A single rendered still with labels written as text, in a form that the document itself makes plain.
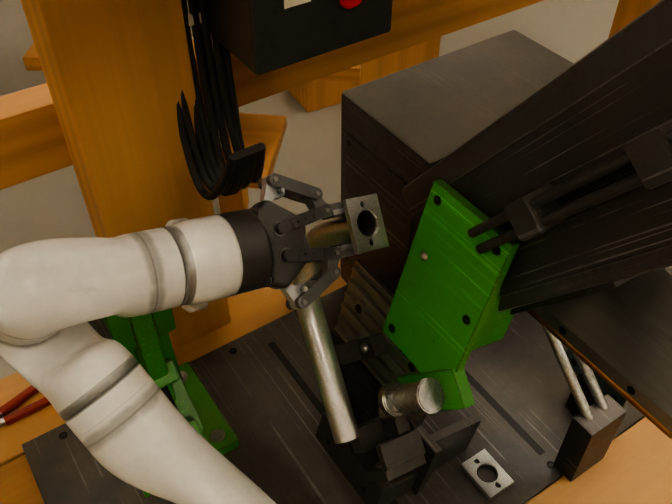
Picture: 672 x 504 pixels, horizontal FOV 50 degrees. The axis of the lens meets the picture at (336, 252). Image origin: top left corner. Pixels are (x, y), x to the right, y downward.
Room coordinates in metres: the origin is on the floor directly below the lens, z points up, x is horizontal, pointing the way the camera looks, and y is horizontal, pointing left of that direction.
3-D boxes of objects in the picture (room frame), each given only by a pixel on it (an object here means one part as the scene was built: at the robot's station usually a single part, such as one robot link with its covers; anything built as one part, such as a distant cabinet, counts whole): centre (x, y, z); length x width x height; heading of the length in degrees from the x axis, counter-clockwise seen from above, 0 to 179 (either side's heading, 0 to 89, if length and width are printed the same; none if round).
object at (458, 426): (0.54, -0.08, 0.92); 0.22 x 0.11 x 0.11; 34
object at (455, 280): (0.53, -0.14, 1.17); 0.13 x 0.12 x 0.20; 124
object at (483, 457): (0.45, -0.19, 0.90); 0.06 x 0.04 x 0.01; 33
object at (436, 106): (0.80, -0.18, 1.07); 0.30 x 0.18 x 0.34; 124
